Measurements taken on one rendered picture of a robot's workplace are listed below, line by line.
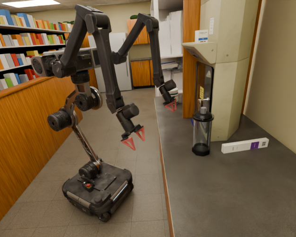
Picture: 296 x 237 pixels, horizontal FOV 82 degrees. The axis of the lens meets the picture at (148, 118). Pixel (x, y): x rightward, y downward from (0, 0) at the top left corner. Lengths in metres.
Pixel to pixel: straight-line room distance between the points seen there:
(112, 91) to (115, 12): 5.81
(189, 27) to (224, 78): 0.47
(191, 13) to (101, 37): 0.69
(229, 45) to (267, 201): 0.70
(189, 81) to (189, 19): 0.40
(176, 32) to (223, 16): 1.28
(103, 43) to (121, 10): 5.74
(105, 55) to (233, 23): 0.61
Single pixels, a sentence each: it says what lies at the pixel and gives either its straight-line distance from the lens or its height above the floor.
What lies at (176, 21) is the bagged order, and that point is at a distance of 2.21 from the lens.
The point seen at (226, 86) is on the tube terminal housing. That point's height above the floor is 1.29.
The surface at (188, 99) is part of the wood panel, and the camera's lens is 1.39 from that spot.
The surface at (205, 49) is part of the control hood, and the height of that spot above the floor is 1.48.
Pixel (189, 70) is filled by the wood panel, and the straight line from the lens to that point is 1.33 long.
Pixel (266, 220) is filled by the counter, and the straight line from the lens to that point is 0.81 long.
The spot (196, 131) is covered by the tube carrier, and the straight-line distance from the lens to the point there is 0.94.
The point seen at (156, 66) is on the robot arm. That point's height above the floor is 1.37.
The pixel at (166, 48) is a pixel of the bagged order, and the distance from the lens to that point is 2.32.
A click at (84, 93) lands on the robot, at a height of 1.21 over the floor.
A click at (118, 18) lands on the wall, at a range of 6.56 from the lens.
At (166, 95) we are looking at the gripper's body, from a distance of 1.28.
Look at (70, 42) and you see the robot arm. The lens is 0.99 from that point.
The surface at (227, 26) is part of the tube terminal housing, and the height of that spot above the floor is 1.57.
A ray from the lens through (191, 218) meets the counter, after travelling 0.75.
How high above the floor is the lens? 1.55
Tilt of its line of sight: 25 degrees down
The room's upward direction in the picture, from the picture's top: 5 degrees counter-clockwise
